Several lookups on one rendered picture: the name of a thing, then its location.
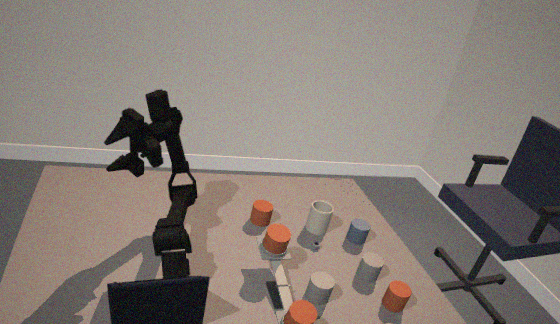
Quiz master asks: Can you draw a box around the orange cylinder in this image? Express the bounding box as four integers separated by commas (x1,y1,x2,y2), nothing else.
250,200,273,227
283,300,317,324
262,223,291,254
382,280,411,313

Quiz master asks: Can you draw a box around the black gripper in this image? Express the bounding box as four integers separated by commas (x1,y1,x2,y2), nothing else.
105,108,163,177

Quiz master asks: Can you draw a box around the blue cylinder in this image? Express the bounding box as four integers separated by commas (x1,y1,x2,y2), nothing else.
347,219,371,245

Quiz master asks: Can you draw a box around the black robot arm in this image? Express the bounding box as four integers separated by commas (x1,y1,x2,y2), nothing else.
139,90,197,280

